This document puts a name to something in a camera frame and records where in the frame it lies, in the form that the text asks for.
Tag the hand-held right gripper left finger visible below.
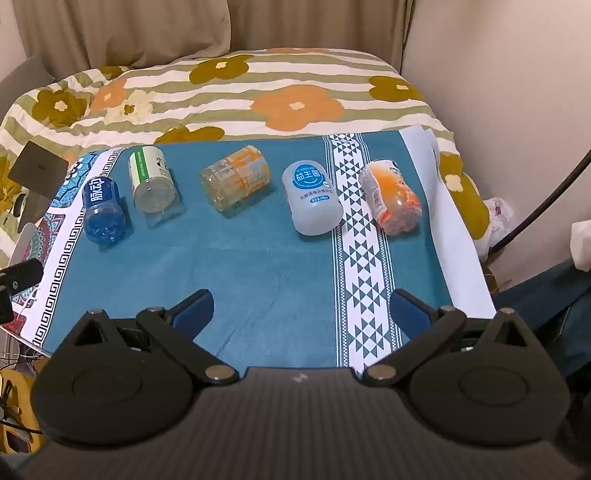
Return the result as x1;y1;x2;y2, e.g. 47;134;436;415
69;289;239;385

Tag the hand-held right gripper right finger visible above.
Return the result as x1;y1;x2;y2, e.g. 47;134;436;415
361;289;532;387

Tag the orange label cup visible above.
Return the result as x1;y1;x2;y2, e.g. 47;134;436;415
358;159;423;236

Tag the blue label clear cup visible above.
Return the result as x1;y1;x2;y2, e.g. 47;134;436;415
82;176;126;245

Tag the orange print clear cup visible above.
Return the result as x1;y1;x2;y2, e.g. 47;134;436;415
200;145;271;212

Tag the green and white cup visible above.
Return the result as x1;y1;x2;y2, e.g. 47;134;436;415
128;145;180;214

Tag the white cup with blue label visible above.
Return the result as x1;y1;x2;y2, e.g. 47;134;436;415
281;160;345;236

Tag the blue patterned cloth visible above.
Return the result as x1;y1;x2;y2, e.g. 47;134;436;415
21;129;497;370

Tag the white plastic bag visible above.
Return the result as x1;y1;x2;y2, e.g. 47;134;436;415
482;196;514;257

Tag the dark blue cloth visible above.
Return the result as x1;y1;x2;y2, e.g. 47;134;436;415
494;258;591;379

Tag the black cylindrical device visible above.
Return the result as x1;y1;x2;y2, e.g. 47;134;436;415
0;258;43;324

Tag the white tissue paper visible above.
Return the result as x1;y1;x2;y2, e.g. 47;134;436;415
571;222;591;273

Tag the yellow object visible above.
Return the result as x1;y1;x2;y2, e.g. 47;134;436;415
0;369;44;455

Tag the dark grey laptop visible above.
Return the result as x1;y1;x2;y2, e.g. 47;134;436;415
8;141;69;232

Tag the floral striped blanket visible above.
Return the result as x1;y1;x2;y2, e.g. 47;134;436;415
0;48;492;259

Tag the beige curtain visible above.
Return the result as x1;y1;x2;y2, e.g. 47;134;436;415
11;0;416;79

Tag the black cable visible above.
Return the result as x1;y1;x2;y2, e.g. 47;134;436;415
489;152;591;254

